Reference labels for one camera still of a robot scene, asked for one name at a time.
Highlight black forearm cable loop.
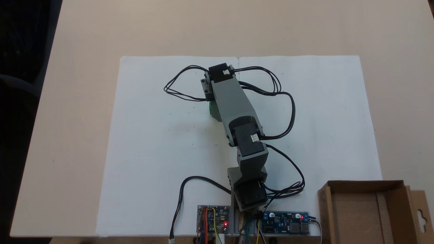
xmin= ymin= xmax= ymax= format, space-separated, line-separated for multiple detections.
xmin=233 ymin=66 xmax=296 ymax=140

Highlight yellow wire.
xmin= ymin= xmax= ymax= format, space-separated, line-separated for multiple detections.
xmin=211 ymin=207 xmax=223 ymax=244

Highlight orange wire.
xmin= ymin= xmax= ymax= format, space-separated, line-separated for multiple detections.
xmin=201 ymin=207 xmax=208 ymax=244

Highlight circuit board with coloured wires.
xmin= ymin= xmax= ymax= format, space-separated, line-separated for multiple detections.
xmin=197 ymin=205 xmax=232 ymax=235

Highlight green dice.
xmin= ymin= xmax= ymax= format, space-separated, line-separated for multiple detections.
xmin=209 ymin=101 xmax=222 ymax=121

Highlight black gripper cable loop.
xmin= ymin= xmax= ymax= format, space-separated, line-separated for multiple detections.
xmin=163 ymin=65 xmax=210 ymax=102

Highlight black upper arm cable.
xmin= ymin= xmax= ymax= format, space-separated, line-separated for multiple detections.
xmin=262 ymin=144 xmax=306 ymax=200

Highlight brown cardboard box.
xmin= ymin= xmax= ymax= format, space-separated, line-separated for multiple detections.
xmin=318 ymin=180 xmax=429 ymax=244

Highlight black cable with white plug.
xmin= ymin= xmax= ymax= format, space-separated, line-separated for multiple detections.
xmin=169 ymin=176 xmax=233 ymax=244

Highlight blue circuit board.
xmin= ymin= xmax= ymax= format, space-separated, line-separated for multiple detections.
xmin=262 ymin=211 xmax=310 ymax=235

